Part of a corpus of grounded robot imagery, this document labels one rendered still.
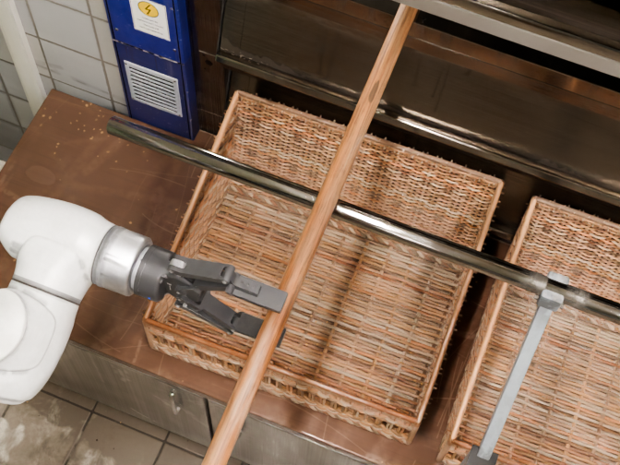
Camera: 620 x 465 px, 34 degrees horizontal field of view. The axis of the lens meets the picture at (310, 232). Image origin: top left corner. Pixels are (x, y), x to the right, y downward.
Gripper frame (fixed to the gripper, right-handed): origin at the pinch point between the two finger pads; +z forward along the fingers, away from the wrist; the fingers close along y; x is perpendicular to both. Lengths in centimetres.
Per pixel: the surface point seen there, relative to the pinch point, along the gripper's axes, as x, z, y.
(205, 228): -34, -29, 57
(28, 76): -56, -83, 63
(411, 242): -19.6, 13.8, 2.3
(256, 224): -40, -20, 60
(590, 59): -42, 28, -22
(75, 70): -58, -71, 56
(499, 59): -57, 17, 3
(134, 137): -20.3, -31.6, 2.1
